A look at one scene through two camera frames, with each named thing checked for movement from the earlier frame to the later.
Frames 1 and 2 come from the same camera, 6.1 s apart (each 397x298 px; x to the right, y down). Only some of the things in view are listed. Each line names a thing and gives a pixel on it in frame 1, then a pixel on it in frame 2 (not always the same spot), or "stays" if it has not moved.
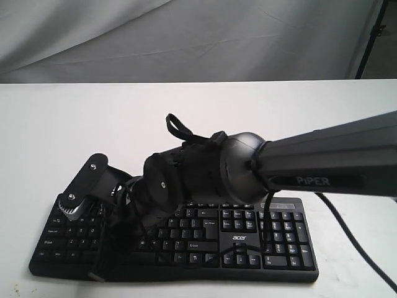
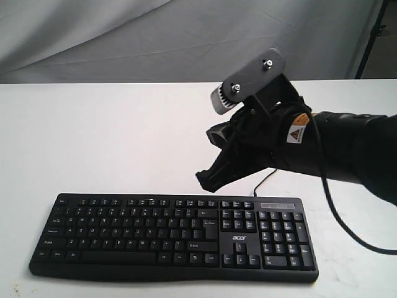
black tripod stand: x=376 y=31 stays
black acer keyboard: x=258 y=240 stays
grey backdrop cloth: x=116 y=41 stays
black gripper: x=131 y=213 to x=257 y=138
